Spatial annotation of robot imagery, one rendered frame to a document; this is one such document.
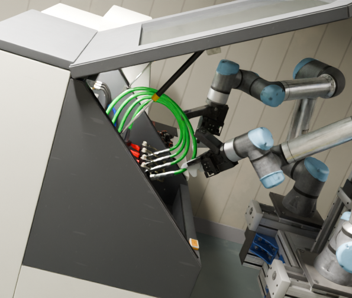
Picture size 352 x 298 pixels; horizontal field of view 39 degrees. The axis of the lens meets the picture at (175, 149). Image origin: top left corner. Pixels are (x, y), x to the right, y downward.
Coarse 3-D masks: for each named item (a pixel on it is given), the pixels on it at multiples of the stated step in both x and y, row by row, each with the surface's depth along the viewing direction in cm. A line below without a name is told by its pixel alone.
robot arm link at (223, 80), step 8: (224, 64) 176; (232, 64) 176; (216, 72) 179; (224, 72) 176; (232, 72) 176; (240, 72) 180; (216, 80) 178; (224, 80) 177; (232, 80) 178; (240, 80) 180; (216, 88) 178; (224, 88) 178; (232, 88) 183
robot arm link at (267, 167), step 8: (256, 160) 158; (264, 160) 157; (272, 160) 158; (280, 160) 166; (256, 168) 159; (264, 168) 157; (272, 168) 157; (264, 176) 158; (272, 176) 157; (280, 176) 158; (264, 184) 160; (272, 184) 158
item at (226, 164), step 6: (222, 144) 166; (210, 150) 169; (222, 150) 164; (198, 156) 171; (210, 156) 169; (216, 156) 168; (222, 156) 164; (204, 162) 171; (210, 162) 168; (216, 162) 169; (222, 162) 168; (228, 162) 165; (234, 162) 168; (204, 168) 172; (210, 168) 170; (216, 168) 168; (222, 168) 168; (228, 168) 167; (210, 174) 171; (216, 174) 168
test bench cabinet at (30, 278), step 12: (24, 276) 167; (36, 276) 167; (48, 276) 168; (60, 276) 168; (24, 288) 169; (36, 288) 169; (48, 288) 169; (60, 288) 169; (72, 288) 170; (84, 288) 170; (96, 288) 170; (108, 288) 170
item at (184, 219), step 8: (184, 192) 222; (176, 200) 227; (184, 200) 214; (176, 208) 222; (184, 208) 207; (176, 216) 216; (184, 216) 200; (192, 216) 202; (184, 224) 195; (192, 224) 196; (184, 232) 192; (192, 232) 190
